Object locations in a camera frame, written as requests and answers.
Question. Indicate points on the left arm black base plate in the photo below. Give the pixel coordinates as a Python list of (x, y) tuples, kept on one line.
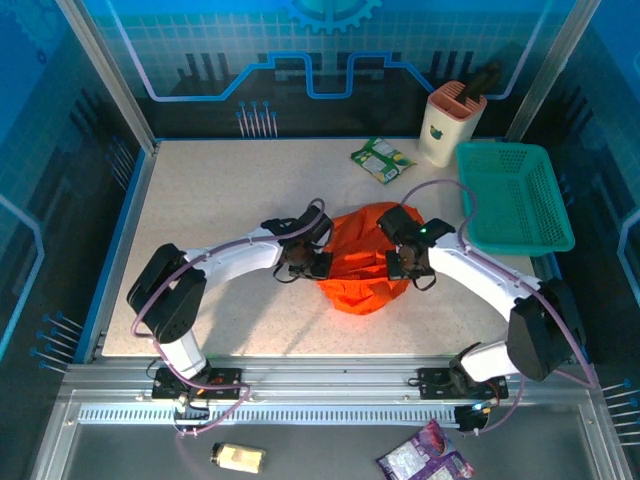
[(227, 382)]

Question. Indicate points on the white pink-topped knife block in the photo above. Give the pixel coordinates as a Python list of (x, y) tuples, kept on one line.
[(445, 135)]

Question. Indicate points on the purple snack packet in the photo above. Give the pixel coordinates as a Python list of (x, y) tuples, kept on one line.
[(425, 455)]

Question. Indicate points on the orange t-shirt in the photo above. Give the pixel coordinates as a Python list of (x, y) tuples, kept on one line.
[(357, 260)]

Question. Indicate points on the small black wiring bracket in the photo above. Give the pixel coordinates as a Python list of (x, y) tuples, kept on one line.
[(470, 417), (192, 412)]

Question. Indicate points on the teal plastic basket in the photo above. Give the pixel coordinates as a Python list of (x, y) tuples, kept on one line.
[(515, 200)]

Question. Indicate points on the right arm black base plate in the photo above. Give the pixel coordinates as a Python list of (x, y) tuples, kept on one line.
[(432, 382)]

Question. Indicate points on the aluminium frame rail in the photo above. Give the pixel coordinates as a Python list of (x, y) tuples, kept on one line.
[(325, 377)]

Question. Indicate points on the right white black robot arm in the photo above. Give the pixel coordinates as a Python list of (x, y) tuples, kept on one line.
[(480, 270)]

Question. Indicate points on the small pale yellow bottle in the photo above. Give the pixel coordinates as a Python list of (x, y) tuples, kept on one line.
[(240, 457)]

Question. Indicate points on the green snack packet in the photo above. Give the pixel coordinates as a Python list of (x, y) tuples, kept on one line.
[(382, 160)]

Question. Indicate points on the aluminium frame post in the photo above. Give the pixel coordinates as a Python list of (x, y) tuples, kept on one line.
[(107, 75), (550, 70)]

